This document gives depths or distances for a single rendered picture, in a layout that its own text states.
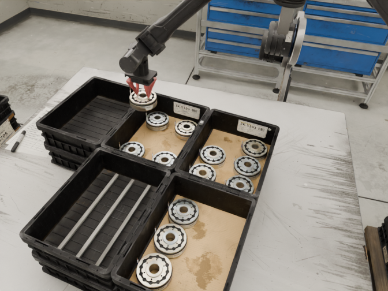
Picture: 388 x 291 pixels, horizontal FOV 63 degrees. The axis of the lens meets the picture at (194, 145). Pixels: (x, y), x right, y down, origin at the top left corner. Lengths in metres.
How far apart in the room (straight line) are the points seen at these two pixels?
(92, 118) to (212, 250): 0.82
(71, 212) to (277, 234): 0.74
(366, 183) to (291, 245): 1.48
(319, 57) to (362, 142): 0.84
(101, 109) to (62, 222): 0.61
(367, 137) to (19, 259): 2.68
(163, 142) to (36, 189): 0.55
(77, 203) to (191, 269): 0.46
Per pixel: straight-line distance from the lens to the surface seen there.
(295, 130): 1.71
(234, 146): 1.34
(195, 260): 1.02
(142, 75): 1.14
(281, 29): 1.46
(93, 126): 1.46
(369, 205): 2.52
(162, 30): 1.02
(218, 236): 1.06
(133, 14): 4.29
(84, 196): 1.19
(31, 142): 1.66
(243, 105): 1.80
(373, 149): 2.97
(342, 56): 3.15
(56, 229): 1.14
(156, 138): 1.36
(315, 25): 3.01
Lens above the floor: 1.74
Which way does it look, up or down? 44 degrees down
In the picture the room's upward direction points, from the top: 3 degrees clockwise
